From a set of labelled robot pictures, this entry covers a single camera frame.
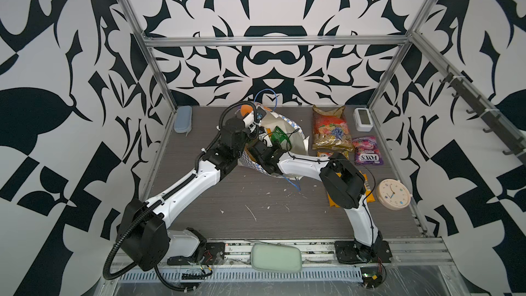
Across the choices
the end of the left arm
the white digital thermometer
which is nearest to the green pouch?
the end of the left arm

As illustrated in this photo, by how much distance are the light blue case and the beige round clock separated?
0.96 meters

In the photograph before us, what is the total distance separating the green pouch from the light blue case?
66 cm

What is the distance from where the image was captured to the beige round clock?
0.85 metres

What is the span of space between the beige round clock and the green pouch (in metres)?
0.41

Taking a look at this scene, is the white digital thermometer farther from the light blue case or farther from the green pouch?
the light blue case

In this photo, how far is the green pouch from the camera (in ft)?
2.33

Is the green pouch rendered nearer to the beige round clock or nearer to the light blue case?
the beige round clock

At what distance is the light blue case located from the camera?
1.10 m
